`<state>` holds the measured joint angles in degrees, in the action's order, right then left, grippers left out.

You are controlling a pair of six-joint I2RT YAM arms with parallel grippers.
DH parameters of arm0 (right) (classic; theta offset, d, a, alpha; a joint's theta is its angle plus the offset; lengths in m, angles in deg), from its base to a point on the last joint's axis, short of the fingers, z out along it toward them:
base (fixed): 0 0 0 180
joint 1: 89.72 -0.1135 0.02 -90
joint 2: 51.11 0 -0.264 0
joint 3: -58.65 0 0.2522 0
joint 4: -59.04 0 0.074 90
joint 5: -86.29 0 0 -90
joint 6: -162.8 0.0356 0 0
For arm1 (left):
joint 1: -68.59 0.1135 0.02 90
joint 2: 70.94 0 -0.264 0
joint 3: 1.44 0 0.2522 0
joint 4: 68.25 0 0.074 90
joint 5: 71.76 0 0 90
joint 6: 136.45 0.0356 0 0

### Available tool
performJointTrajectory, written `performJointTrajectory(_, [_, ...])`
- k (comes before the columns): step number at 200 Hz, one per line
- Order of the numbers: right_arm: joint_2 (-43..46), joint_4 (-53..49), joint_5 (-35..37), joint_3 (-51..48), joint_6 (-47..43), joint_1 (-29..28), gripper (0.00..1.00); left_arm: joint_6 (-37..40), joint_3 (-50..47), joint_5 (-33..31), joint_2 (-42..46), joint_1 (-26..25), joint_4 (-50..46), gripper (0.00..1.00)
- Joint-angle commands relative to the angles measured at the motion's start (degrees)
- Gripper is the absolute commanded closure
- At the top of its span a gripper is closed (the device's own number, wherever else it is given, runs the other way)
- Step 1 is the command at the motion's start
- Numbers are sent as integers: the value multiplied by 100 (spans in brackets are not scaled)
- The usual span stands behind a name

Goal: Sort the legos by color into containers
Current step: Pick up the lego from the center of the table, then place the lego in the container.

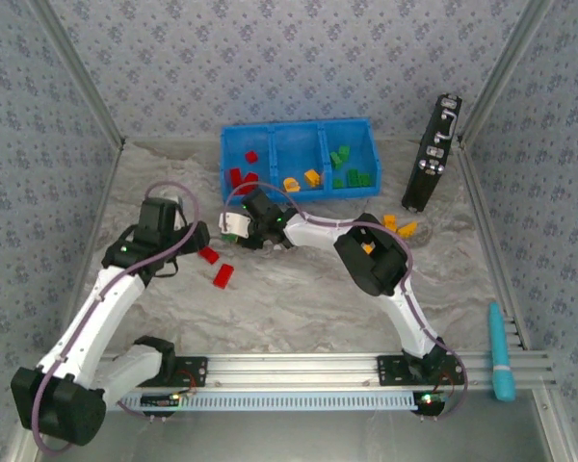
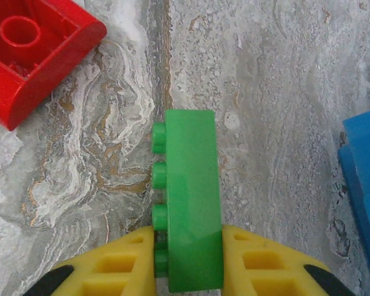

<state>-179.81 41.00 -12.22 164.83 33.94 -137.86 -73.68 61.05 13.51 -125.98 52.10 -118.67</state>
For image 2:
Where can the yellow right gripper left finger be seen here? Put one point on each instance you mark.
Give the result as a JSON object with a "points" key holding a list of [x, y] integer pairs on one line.
{"points": [[117, 271]]}

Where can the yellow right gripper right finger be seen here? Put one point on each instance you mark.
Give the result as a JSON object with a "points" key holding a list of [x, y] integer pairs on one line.
{"points": [[265, 271]]}

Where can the green eight-stud lego brick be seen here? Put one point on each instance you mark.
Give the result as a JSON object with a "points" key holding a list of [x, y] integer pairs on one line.
{"points": [[194, 185]]}

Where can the red curved lego brick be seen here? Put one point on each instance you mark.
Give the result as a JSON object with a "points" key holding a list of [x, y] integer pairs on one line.
{"points": [[64, 61]]}

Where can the blue plastic bin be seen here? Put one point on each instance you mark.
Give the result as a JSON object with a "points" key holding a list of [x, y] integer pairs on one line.
{"points": [[367, 185]]}

